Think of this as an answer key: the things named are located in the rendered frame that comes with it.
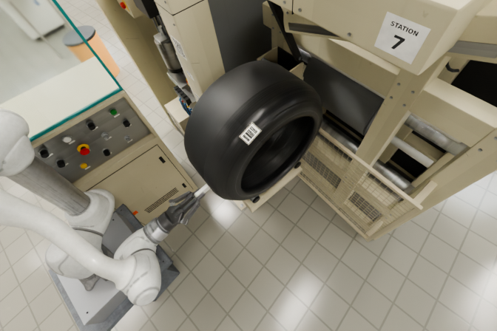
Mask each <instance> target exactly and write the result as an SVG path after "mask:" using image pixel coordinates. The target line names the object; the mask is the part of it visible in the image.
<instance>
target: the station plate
mask: <svg viewBox="0 0 497 331"><path fill-rule="evenodd" d="M430 30H431V29H429V28H427V27H424V26H422V25H420V24H417V23H415V22H412V21H409V20H407V19H405V18H402V17H400V16H397V15H395V14H393V13H389V12H387V13H386V16H385V19H384V21H383V23H382V27H381V29H380V31H379V34H378V37H377V40H376V43H375V44H374V46H375V47H377V48H379V49H381V50H383V51H385V52H387V53H389V54H391V55H393V56H395V57H397V58H399V59H401V60H403V61H405V62H407V63H409V64H412V62H413V60H414V58H415V57H416V55H417V53H418V51H419V50H420V48H421V46H422V45H423V43H424V41H425V39H426V38H427V35H428V34H429V32H430Z"/></svg>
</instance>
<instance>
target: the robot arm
mask: <svg viewBox="0 0 497 331"><path fill-rule="evenodd" d="M29 133H30V129H29V125H28V123H27V121H26V120H25V119H24V118H23V117H22V116H21V115H19V114H17V113H15V112H12V111H10V110H7V109H0V177H7V178H8V179H10V180H12V181H13V182H16V183H17V184H19V185H21V186H22V187H24V188H26V189H27V190H29V191H31V192H33V193H34V194H36V195H38V196H39V197H41V198H42V199H45V200H46V201H48V202H50V203H51V204H53V205H55V206H56V207H58V208H60V209H61V210H63V211H64V215H65V218H66V219H67V221H68V223H69V224H70V226H69V225H68V224H67V223H65V222H64V221H62V220H61V219H59V218H58V217H57V216H55V215H53V214H51V213H50V212H48V211H45V210H44V209H42V208H40V207H38V206H36V205H33V204H31V203H28V202H26V201H24V200H22V199H19V198H18V197H15V196H13V195H12V194H9V193H7V192H6V191H3V190H1V189H0V225H3V226H11V227H17V228H25V229H27V230H30V231H34V232H36V233H38V234H40V235H41V236H43V237H44V238H46V239H47V240H49V241H50V242H52V243H51V244H50V246H49V247H48V248H47V251H46V253H45V257H44V258H45V262H46V264H47V266H48V268H49V269H51V271H53V272H54V273H56V274H58V275H60V276H64V277H67V278H71V279H78V280H79V281H80V282H81V283H82V284H83V285H84V287H85V290H87V291H91V290H92V289H93V287H94V286H95V284H96V283H97V281H98V280H99V279H100V278H102V279H103V280H104V281H108V280H110V281H113V282H114V283H115V286H116V288H117V289H118V290H121V291H122V292H123V293H124V294H125V295H126V296H128V299H129V300H130V301H131V302H132V303H133V304H134V305H136V306H144V305H147V304H149V303H151V302H152V301H153V300H154V299H155V298H156V296H157V295H158V292H159V291H160V286H161V273H160V265H159V262H158V259H157V257H156V246H157V245H158V244H159V243H160V242H161V241H162V240H163V239H165V238H166V237H167V236H168V235H169V232H170V231H171V230H172V229H173V228H174V227H176V225H178V224H180V223H183V224H184V225H188V222H189V220H190V218H191V217H192V215H193V214H194V213H195V211H196V210H197V209H198V208H199V207H200V199H202V198H203V197H204V196H205V193H206V192H207V191H208V190H209V189H210V187H209V186H208V185H207V183H206V184H205V185H204V186H203V187H202V188H198V189H197V190H196V191H195V192H191V191H187V192H186V193H184V194H182V195H180V196H179V197H176V198H175V199H170V200H169V202H170V206H169V207H168V209H167V210H166V211H164V212H163V213H162V214H161V215H160V216H159V217H158V218H157V217H155V218H154V219H153V220H151V221H150V222H149V223H148V224H146V225H145V226H144V227H143V228H141V229H139V230H137V231H136V232H134V233H133V234H132V235H131V236H129V237H128V238H127V239H126V240H125V241H124V242H123V243H122V244H121V245H120V247H119V248H118V249H117V250H116V252H115V254H113V253H112V252H111V251H110V250H109V249H108V248H107V247H105V246H104V245H103V244H102V238H103V235H104V233H105V231H106V229H107V227H108V225H109V222H110V220H111V218H112V214H113V211H114V209H115V198H114V196H113V195H112V193H111V192H109V191H107V190H105V189H101V188H96V189H92V190H91V191H85V192H83V191H81V190H80V189H78V188H77V187H75V186H74V185H73V184H72V183H71V182H69V181H68V180H67V179H65V178H64V177H62V176H61V175H60V174H59V173H58V172H57V171H56V170H54V169H53V168H51V167H50V166H49V165H47V164H46V163H45V162H44V161H43V160H41V159H40V158H39V157H37V156H36V155H35V152H34V148H33V147H32V144H31V142H30V139H29V137H28V134H29ZM183 199H184V201H182V200H183ZM180 201H182V202H181V203H179V204H178V205H175V203H178V202H180ZM190 201H191V202H190ZM188 203H189V204H188ZM173 205H174V206H173ZM184 206H185V207H184ZM189 209H190V211H189V212H188V214H187V215H186V216H185V217H184V218H183V216H184V214H186V213H187V211H188V210H189Z"/></svg>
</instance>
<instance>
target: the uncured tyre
mask: <svg viewBox="0 0 497 331"><path fill-rule="evenodd" d="M251 123H254V124H255V125H256V126H257V127H258V128H259V129H260V130H261V132H260V133H259V134H258V135H257V136H256V137H255V138H254V140H253V141H252V142H251V143H250V144H249V145H248V144H247V143H246V142H245V141H244V140H242V139H241V138H240V135H241V134H242V133H243V132H244V131H245V130H246V128H247V127H248V126H249V125H250V124H251ZM321 123H322V101H321V98H320V96H319V95H318V93H317V92H316V91H315V89H314V88H313V87H312V86H310V85H309V84H307V83H306V82H305V81H303V80H301V79H300V78H298V77H297V76H296V75H294V74H293V73H291V72H289V71H288V70H287V69H285V68H284V67H282V66H280V65H279V64H276V63H273V62H270V61H251V62H248V63H245V64H242V65H240V66H237V67H235V68H234V69H232V70H230V71H228V72H227V73H225V74H224V75H222V76H220V77H219V78H218V79H217V80H216V81H215V82H214V83H212V84H211V85H210V86H209V87H208V89H207V90H206V91H205V92H204V93H203V94H202V95H201V96H200V98H199V100H198V101H197V103H196V104H195V107H194V108H193V110H192V113H191V114H190V117H189V119H188V122H187V124H186V129H185V134H184V147H185V150H186V153H187V157H188V156H189V157H190V158H189V157H188V159H189V162H190V163H191V164H192V165H193V166H194V168H195V169H196V171H197V172H198V173H199V175H200V176H201V177H202V178H203V179H204V181H205V182H206V183H207V185H208V186H210V187H212V188H213V189H214V190H215V192H216V193H215V194H216V195H218V196H219V197H221V198H223V199H227V200H239V201H240V200H246V199H251V198H253V197H255V196H257V195H259V194H261V193H263V192H264V191H266V190H268V189H269V188H270V187H272V186H273V185H274V184H276V183H277V182H278V181H280V180H281V179H282V178H283V177H284V176H285V175H286V174H287V173H288V172H289V171H290V170H291V169H292V168H293V167H295V165H296V164H297V163H298V162H299V161H300V159H301V158H302V157H303V155H304V154H305V153H306V152H307V150H308V149H309V147H310V146H311V144H312V143H313V142H314V139H315V137H316V136H317V133H318V131H319V130H320V126H321Z"/></svg>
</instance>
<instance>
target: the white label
mask: <svg viewBox="0 0 497 331"><path fill-rule="evenodd" d="M260 132H261V130H260V129H259V128H258V127H257V126H256V125H255V124H254V123H251V124H250V125H249V126H248V127H247V128H246V130H245V131H244V132H243V133H242V134H241V135H240V138H241V139H242V140H244V141H245V142H246V143H247V144H248V145H249V144H250V143H251V142H252V141H253V140H254V138H255V137H256V136H257V135H258V134H259V133H260Z"/></svg>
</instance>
